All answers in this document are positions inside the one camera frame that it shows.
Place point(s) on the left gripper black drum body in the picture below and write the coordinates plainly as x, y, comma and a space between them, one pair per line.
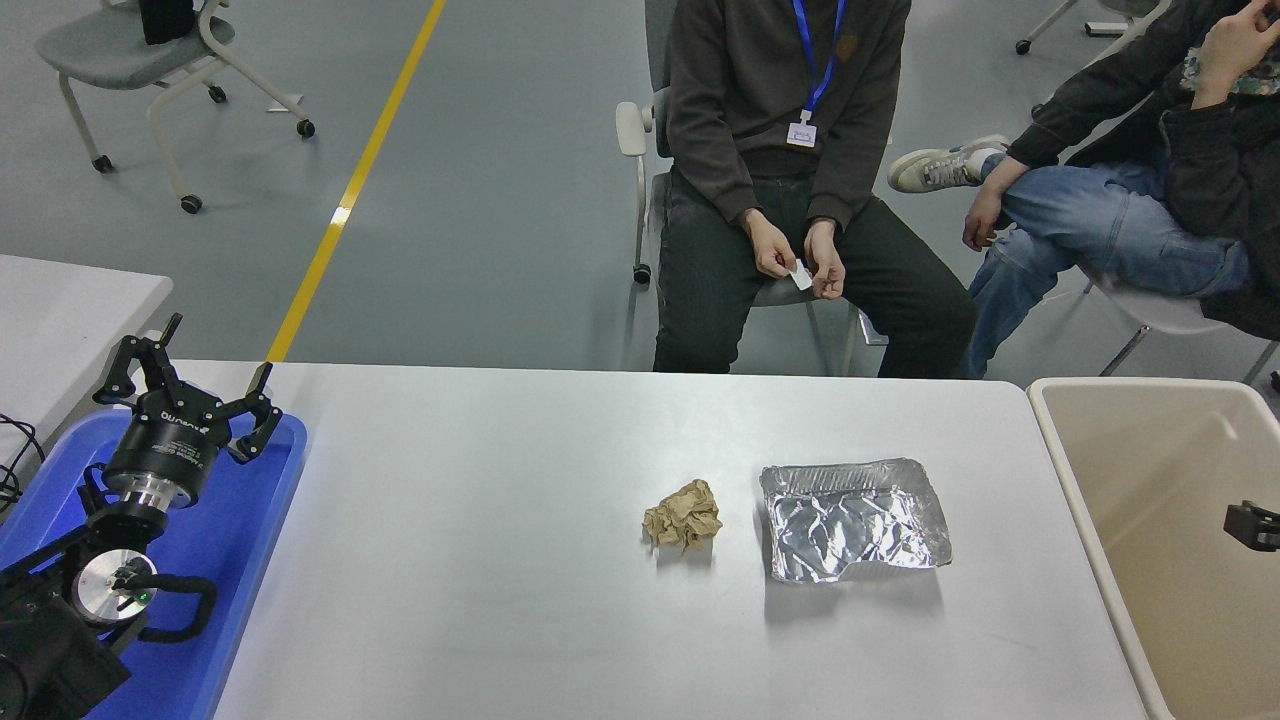
165, 440

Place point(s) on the silver foil tray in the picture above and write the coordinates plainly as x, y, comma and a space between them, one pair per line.
860, 520

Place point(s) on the tan paper ball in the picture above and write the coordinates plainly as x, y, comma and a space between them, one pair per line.
682, 515

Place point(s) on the small white card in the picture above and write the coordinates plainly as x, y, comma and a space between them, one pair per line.
801, 276

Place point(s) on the person's right hand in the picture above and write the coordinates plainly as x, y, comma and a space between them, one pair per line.
772, 245
983, 220

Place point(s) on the person's left hand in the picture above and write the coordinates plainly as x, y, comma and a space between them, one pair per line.
826, 260
1235, 45

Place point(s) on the white side table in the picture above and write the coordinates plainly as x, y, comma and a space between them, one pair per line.
60, 330

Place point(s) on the large pale plastic bin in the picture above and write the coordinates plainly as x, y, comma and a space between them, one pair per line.
1180, 600

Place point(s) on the blue plastic tray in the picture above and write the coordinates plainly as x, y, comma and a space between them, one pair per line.
230, 560

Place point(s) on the white seat chair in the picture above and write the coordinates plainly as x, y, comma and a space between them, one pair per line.
1160, 310

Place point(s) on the grey wheeled chair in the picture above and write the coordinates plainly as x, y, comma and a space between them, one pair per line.
110, 45

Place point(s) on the person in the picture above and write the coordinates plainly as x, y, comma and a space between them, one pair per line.
740, 100
1100, 215

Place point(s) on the black bag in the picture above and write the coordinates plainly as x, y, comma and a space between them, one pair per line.
165, 20

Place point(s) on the white armrest office chair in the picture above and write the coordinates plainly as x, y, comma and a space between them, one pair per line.
633, 130

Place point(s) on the grey chair with white legs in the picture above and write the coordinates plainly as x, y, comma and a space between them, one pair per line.
1130, 6

